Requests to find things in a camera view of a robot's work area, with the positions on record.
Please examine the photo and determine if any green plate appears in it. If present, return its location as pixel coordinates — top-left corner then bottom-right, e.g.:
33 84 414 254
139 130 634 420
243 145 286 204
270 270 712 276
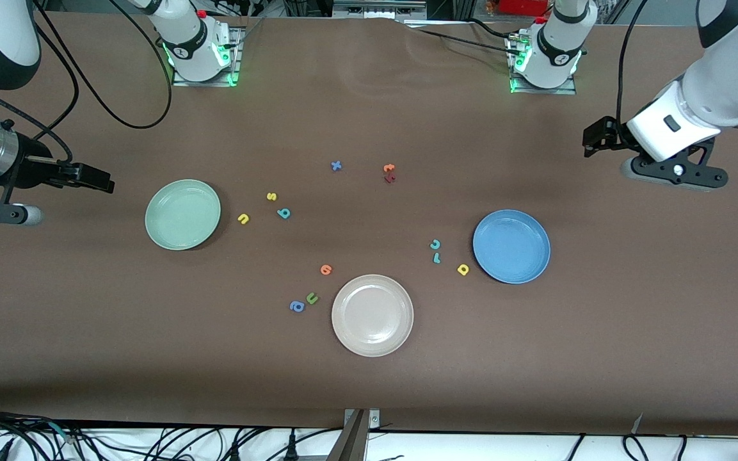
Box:
145 179 222 251

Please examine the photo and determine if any blue plate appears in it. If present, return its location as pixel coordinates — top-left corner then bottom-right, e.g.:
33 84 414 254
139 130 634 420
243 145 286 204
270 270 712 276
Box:
472 209 551 285

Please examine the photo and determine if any red box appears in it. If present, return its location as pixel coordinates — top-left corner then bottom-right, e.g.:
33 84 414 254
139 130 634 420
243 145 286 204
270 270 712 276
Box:
499 0 550 17

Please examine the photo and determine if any beige plate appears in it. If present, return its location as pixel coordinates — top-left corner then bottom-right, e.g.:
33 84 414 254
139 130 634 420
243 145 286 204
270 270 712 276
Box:
331 274 415 357

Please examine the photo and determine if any long looping black cable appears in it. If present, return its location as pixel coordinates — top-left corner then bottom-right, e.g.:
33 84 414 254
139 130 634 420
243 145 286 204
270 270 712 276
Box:
33 0 173 129

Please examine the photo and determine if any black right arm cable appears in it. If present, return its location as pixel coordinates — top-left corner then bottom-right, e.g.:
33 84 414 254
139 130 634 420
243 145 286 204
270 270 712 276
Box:
0 16 80 164

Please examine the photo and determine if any thin black cable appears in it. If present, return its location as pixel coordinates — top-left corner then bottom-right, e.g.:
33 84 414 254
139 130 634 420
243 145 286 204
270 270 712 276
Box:
466 18 520 39
415 28 515 52

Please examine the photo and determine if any aluminium frame bar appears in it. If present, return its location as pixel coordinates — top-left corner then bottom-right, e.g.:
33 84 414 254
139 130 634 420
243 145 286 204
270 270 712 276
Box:
332 0 428 21

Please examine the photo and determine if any black looped floor cable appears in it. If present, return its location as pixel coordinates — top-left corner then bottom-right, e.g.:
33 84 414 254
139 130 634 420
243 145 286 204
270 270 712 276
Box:
622 434 652 461

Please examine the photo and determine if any aluminium profile with bracket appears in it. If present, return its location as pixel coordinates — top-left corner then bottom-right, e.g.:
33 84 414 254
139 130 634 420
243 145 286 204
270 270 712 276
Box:
327 408 381 461

